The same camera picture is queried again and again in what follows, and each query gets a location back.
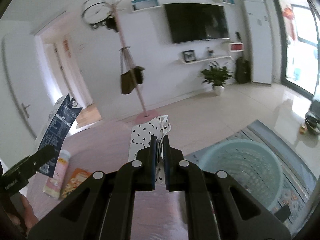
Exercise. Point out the teal plastic laundry basket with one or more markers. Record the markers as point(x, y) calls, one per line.
point(252, 164)

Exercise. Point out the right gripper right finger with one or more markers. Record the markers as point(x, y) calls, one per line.
point(218, 207)

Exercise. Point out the white hallway door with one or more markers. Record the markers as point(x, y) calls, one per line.
point(73, 78)

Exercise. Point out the white standing air conditioner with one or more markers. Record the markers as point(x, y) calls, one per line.
point(260, 38)

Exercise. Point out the white door with handle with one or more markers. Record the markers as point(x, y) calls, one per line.
point(25, 111)

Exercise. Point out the panda wall clock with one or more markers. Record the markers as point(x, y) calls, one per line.
point(95, 13)

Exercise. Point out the pink coat stand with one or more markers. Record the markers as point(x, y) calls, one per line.
point(146, 115)

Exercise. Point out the black guitar bag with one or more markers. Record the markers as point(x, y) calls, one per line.
point(242, 71)

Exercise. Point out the white lower wall shelf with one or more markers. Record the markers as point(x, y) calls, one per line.
point(208, 59)

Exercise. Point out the red chinese knot ornament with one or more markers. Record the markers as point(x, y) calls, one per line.
point(288, 16)

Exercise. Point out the black hanging bag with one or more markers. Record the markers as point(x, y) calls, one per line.
point(138, 71)

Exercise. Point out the glass balcony sliding door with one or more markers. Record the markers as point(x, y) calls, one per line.
point(299, 58)

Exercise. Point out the wall mounted black television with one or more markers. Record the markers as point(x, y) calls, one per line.
point(196, 22)

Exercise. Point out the white blue milk carton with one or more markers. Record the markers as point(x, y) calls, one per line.
point(55, 130)

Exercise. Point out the orange snack bag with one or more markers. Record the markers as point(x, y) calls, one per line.
point(77, 178)

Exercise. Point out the person's left hand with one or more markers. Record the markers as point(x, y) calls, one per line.
point(28, 214)

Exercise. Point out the blue white box shelf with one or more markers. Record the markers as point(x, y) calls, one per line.
point(138, 5)

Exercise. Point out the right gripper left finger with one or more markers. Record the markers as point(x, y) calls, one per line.
point(102, 206)

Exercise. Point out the potted green plant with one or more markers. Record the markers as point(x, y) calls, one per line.
point(216, 76)

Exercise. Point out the white heart print paper bag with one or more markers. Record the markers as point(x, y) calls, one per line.
point(141, 137)

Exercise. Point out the brown hanging handbag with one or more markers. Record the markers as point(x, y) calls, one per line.
point(127, 77)

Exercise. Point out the framed butterfly picture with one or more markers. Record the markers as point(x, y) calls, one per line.
point(189, 56)

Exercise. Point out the pink yogurt bottle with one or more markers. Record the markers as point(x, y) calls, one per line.
point(53, 185)

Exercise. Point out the pink patterned tablecloth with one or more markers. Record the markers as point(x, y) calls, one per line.
point(156, 215)

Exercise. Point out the small vase on shelf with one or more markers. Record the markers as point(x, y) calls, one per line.
point(210, 52)

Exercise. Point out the red white box shelf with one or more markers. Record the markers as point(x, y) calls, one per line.
point(236, 47)

